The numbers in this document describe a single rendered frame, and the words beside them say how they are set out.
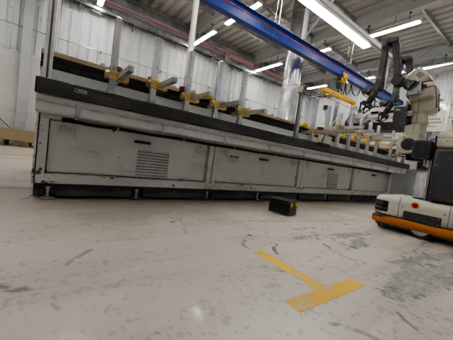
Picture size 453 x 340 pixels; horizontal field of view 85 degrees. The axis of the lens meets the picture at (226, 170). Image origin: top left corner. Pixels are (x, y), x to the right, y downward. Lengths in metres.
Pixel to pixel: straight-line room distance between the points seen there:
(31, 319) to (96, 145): 1.35
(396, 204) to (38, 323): 2.27
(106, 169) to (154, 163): 0.35
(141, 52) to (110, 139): 7.79
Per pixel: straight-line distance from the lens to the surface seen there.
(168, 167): 2.08
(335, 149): 3.18
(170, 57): 9.96
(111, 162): 1.96
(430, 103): 2.69
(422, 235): 2.40
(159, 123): 1.81
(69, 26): 9.38
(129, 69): 1.50
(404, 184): 5.47
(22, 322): 0.77
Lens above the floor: 0.41
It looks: 3 degrees down
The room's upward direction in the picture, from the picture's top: 8 degrees clockwise
